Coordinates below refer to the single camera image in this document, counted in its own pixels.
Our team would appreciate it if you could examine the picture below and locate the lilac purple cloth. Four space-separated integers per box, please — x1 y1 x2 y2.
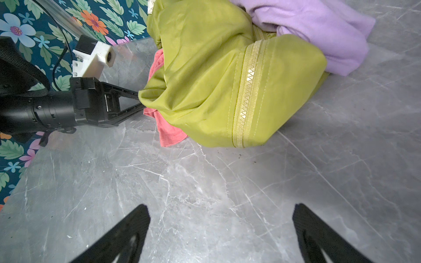
233 0 376 76

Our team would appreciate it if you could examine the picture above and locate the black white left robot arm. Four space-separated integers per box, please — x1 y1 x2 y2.
1 35 145 146

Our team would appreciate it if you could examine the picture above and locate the pink cloth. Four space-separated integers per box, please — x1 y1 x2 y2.
143 49 188 147

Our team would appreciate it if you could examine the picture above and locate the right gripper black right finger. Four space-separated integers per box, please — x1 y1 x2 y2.
292 203 372 263

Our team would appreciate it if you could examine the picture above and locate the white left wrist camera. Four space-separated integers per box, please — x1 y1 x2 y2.
72 35 116 79

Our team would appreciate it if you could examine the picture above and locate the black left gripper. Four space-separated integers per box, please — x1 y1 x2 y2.
70 77 145 128

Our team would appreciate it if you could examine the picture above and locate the lime green cloth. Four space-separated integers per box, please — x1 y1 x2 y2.
139 1 327 148

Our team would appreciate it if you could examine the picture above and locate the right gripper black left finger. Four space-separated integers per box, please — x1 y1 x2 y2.
73 204 151 263

